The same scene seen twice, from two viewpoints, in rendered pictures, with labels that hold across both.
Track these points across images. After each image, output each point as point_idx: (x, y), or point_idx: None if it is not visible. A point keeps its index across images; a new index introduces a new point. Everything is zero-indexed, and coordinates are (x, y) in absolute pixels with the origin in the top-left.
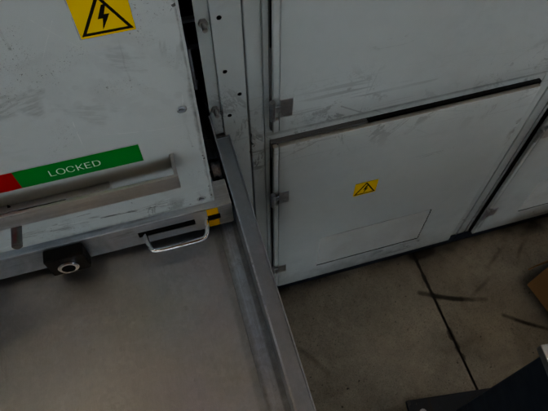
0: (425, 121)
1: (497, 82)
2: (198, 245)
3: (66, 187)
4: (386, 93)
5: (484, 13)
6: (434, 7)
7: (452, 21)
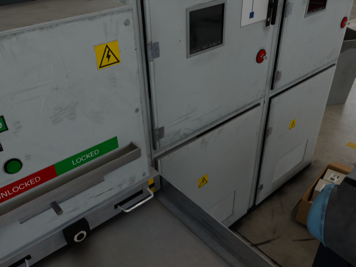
0: (221, 132)
1: (243, 107)
2: (146, 207)
3: (79, 172)
4: (203, 117)
5: (231, 70)
6: (213, 69)
7: (221, 75)
